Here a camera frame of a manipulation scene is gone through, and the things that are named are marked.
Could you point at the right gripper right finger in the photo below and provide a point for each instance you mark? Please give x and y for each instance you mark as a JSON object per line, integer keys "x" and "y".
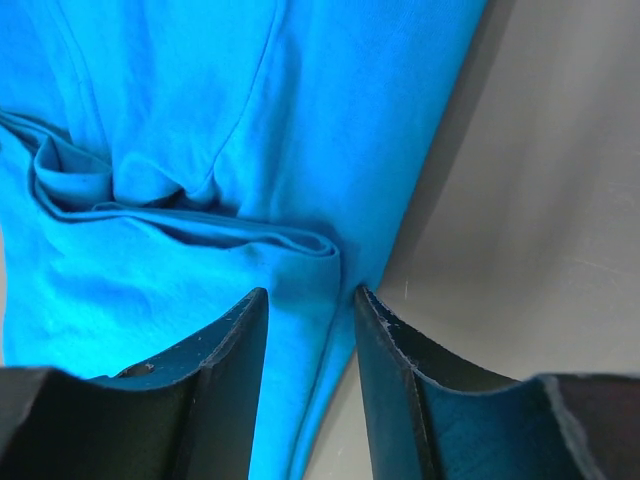
{"x": 431, "y": 414}

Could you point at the blue t-shirt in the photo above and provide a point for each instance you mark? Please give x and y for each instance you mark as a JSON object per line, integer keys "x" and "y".
{"x": 159, "y": 159}

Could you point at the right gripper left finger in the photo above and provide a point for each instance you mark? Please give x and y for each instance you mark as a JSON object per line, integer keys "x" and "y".
{"x": 188, "y": 412}

